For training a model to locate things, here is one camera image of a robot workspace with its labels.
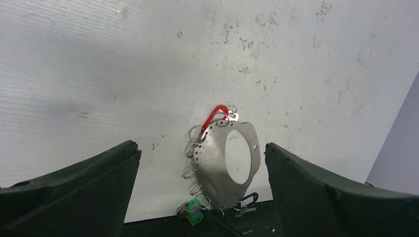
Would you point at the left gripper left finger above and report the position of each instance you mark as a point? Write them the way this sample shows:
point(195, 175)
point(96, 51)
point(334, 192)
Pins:
point(87, 199)

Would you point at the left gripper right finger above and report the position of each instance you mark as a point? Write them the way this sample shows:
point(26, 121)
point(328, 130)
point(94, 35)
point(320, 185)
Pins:
point(311, 201)

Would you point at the black tagged key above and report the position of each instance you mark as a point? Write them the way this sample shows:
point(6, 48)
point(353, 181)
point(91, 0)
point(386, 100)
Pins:
point(246, 204)

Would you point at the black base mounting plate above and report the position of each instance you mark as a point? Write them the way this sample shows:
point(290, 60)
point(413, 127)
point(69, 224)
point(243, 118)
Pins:
point(260, 220)

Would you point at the green tagged key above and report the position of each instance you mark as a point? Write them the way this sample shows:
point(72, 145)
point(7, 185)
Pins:
point(193, 212)

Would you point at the red tagged key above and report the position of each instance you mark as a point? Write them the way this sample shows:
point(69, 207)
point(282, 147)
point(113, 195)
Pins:
point(221, 112)

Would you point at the metal key holder ring plate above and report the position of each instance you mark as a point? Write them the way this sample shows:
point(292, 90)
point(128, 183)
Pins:
point(215, 188)

